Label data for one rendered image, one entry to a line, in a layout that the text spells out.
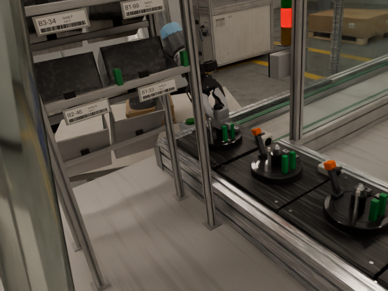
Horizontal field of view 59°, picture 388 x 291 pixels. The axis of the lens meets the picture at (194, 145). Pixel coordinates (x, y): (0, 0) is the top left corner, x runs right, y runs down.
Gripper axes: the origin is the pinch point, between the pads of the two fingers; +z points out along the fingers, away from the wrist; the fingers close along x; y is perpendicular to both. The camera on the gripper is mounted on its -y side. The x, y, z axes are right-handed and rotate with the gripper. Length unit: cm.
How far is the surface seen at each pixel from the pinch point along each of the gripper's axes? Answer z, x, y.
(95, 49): -183, -50, 233
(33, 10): -14, 48, -42
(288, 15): -10.7, -16.9, -27.7
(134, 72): -6.4, 31.9, -28.1
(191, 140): 2.3, 7.3, 12.5
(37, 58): -189, 8, 233
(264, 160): 20.8, 1.1, -9.8
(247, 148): 14.3, -2.3, -0.1
